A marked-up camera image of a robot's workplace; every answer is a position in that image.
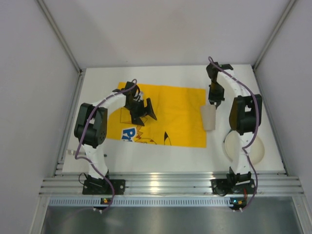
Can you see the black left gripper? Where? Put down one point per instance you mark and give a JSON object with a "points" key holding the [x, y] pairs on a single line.
{"points": [[142, 110]]}

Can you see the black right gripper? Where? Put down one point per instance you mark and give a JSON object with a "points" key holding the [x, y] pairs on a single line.
{"points": [[216, 98]]}

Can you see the beige paper cup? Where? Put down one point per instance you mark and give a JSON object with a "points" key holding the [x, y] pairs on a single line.
{"points": [[208, 116]]}

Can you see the yellow cartoon print cloth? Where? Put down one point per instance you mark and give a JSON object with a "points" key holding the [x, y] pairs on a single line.
{"points": [[178, 120]]}

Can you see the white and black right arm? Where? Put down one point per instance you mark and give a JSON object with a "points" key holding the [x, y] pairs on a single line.
{"points": [[244, 117]]}

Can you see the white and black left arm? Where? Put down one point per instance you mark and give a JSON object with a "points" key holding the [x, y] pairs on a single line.
{"points": [[92, 121]]}

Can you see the cream round plate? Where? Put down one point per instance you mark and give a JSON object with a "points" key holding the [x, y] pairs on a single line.
{"points": [[257, 148]]}

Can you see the fork with teal handle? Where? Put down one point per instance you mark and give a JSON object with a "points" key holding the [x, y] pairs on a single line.
{"points": [[74, 152]]}

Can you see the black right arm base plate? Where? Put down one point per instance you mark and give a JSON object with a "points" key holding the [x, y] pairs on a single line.
{"points": [[222, 187]]}

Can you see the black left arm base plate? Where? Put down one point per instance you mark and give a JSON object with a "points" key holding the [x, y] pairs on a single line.
{"points": [[94, 186]]}

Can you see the left aluminium corner post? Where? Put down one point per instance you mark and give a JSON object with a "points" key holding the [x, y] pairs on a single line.
{"points": [[47, 14]]}

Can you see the aluminium corner post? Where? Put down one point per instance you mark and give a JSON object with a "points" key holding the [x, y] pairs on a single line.
{"points": [[47, 14], [274, 33]]}

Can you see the right aluminium corner post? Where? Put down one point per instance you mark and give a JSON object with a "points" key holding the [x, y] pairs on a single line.
{"points": [[274, 33]]}

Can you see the perforated grey cable duct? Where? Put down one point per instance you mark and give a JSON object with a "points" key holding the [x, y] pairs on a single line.
{"points": [[127, 201]]}

